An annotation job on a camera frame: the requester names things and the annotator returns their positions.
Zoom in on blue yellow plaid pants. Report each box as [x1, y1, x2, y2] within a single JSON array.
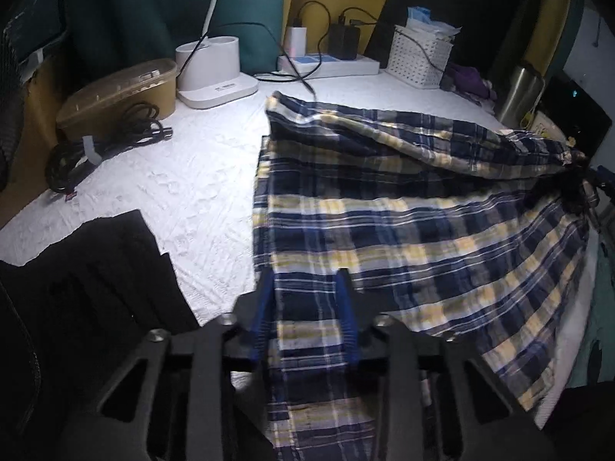
[[252, 93, 589, 460]]

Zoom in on black electronic box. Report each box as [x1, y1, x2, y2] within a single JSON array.
[[538, 73, 612, 159]]

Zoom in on white cartoon mug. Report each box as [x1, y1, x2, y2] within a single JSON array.
[[530, 110, 577, 148]]

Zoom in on stainless steel tumbler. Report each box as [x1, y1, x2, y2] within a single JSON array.
[[495, 61, 545, 129]]

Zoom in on purple cloth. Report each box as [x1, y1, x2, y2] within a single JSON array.
[[440, 63, 497, 106]]

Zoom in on black folded garment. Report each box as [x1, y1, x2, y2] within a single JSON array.
[[1, 211, 198, 423]]

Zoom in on white plastic basket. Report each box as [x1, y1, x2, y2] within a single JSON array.
[[386, 25, 454, 90]]

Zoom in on white desk lamp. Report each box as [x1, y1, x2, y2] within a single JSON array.
[[175, 0, 259, 109]]

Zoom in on white power strip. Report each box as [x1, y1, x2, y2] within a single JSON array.
[[277, 53, 379, 79]]

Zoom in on brown lidded food container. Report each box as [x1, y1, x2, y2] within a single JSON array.
[[56, 58, 177, 141]]

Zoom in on black charger adapter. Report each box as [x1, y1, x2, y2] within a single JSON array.
[[327, 24, 361, 60]]

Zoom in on white charger adapter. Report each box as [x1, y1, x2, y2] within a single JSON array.
[[284, 26, 308, 58]]

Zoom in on teal curtain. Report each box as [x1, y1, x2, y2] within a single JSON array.
[[56, 0, 284, 94]]

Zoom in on coiled black cable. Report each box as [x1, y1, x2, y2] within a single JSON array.
[[45, 101, 174, 197]]

